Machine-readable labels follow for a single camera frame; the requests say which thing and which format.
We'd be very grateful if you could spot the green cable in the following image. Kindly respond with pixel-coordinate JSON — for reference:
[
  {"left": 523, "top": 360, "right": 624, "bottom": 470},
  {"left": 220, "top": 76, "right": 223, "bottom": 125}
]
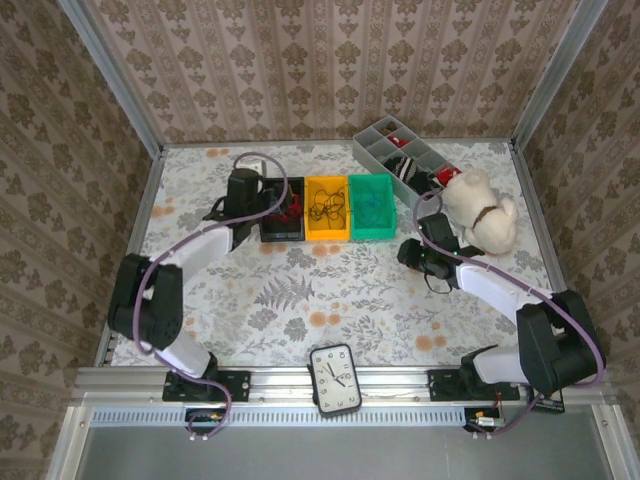
[{"left": 355, "top": 182, "right": 394, "bottom": 226}]

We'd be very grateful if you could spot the black plastic bin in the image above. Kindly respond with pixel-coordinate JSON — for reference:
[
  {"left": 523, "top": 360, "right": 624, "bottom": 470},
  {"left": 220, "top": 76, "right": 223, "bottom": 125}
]
[{"left": 258, "top": 175, "right": 307, "bottom": 244}]

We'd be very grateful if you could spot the green plastic bin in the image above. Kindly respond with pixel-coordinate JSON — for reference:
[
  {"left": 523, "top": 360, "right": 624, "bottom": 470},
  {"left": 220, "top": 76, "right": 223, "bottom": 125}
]
[{"left": 348, "top": 173, "right": 399, "bottom": 241}]

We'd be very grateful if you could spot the cream plush dog toy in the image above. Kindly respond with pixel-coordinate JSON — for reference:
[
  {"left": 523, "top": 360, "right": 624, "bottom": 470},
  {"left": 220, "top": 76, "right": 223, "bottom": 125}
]
[{"left": 443, "top": 167, "right": 520, "bottom": 256}]

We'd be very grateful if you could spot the yellow plastic bin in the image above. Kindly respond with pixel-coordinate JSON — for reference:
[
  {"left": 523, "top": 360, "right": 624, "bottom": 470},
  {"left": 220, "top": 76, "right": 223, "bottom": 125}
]
[{"left": 303, "top": 174, "right": 353, "bottom": 243}]

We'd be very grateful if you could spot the black white striped sock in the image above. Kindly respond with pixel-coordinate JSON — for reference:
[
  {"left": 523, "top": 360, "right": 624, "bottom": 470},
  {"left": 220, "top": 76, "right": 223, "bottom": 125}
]
[{"left": 384, "top": 154, "right": 426, "bottom": 184}]

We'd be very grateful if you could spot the floral patterned tablecloth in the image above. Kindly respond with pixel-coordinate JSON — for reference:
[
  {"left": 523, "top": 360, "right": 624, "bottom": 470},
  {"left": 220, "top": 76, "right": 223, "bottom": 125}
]
[{"left": 107, "top": 142, "right": 584, "bottom": 369}]

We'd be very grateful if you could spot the grey divided organizer tray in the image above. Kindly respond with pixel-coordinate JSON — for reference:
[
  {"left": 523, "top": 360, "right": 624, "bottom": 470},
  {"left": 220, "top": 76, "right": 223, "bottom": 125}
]
[{"left": 353, "top": 115, "right": 464, "bottom": 201}]

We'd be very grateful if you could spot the black framed analog clock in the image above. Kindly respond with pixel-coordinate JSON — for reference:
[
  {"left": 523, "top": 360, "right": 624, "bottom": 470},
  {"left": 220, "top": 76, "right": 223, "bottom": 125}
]
[{"left": 307, "top": 343, "right": 362, "bottom": 419}]

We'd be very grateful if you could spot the small electronics board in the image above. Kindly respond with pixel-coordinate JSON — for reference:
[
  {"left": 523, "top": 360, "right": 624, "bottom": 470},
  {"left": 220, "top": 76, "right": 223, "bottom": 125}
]
[
  {"left": 184, "top": 407, "right": 229, "bottom": 434},
  {"left": 464, "top": 407, "right": 507, "bottom": 432}
]

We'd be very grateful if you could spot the black connector board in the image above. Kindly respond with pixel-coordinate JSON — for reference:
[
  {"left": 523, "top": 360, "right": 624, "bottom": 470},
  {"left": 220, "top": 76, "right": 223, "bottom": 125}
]
[{"left": 532, "top": 387, "right": 566, "bottom": 413}]

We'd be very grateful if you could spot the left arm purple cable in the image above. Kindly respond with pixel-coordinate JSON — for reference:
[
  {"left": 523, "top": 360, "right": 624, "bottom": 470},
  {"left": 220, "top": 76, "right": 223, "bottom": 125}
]
[{"left": 134, "top": 152, "right": 296, "bottom": 442}]

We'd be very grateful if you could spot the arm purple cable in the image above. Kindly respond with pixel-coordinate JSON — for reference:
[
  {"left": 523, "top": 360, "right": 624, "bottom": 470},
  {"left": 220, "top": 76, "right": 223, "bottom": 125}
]
[
  {"left": 413, "top": 189, "right": 609, "bottom": 441},
  {"left": 134, "top": 152, "right": 296, "bottom": 442}
]

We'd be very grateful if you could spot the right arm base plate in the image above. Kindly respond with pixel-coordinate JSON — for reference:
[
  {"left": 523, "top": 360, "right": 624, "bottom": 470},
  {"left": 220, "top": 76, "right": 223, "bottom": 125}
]
[{"left": 428, "top": 368, "right": 521, "bottom": 403}]

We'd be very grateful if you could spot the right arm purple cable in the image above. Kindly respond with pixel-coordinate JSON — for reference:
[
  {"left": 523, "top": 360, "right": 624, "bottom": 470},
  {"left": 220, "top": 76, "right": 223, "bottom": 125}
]
[{"left": 413, "top": 189, "right": 609, "bottom": 441}]

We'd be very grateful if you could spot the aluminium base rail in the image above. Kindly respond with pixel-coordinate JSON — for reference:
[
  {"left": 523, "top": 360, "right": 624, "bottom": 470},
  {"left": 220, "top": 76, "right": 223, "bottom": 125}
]
[{"left": 74, "top": 366, "right": 619, "bottom": 407}]

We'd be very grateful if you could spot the aluminium frame post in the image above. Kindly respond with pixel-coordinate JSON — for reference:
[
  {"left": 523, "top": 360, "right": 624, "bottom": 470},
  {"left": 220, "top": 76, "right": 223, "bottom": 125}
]
[
  {"left": 57, "top": 0, "right": 165, "bottom": 154},
  {"left": 512, "top": 0, "right": 610, "bottom": 149}
]

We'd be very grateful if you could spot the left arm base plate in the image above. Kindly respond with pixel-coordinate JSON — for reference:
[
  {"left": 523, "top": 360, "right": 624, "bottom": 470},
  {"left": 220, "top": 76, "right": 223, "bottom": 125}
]
[{"left": 162, "top": 369, "right": 252, "bottom": 403}]

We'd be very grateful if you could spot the grey slotted cable duct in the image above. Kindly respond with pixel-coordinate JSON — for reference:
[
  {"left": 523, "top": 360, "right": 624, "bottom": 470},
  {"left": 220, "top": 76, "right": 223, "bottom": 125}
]
[{"left": 92, "top": 407, "right": 469, "bottom": 426}]

